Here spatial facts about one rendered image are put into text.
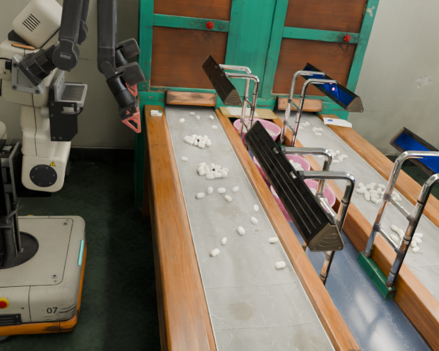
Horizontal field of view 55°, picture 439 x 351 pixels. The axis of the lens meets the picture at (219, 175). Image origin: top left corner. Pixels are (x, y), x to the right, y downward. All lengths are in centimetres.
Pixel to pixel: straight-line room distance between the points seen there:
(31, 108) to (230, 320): 110
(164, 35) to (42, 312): 152
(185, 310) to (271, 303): 25
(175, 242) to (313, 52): 168
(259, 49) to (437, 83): 211
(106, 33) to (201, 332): 97
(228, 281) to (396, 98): 308
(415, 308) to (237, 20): 174
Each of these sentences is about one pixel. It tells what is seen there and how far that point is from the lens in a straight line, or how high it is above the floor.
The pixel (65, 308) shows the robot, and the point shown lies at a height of 19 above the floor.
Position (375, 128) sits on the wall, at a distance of 412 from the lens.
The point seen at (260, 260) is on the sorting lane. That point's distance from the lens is 140.
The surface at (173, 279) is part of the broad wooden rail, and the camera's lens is 124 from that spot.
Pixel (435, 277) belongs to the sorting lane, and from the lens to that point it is 160.
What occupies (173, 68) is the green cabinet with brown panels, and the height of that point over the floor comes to 98.
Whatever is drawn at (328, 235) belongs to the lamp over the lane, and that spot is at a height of 108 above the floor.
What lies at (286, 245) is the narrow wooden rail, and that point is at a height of 76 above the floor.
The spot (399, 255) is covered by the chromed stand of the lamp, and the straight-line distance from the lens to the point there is 144.
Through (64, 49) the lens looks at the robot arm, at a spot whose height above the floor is 127.
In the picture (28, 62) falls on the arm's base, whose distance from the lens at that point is 155.
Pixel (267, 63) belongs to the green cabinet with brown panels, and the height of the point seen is 105.
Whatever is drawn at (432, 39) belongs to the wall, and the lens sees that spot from 412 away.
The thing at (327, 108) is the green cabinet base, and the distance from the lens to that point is 286.
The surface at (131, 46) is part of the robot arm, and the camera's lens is 195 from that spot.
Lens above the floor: 159
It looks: 27 degrees down
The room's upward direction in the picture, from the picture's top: 7 degrees clockwise
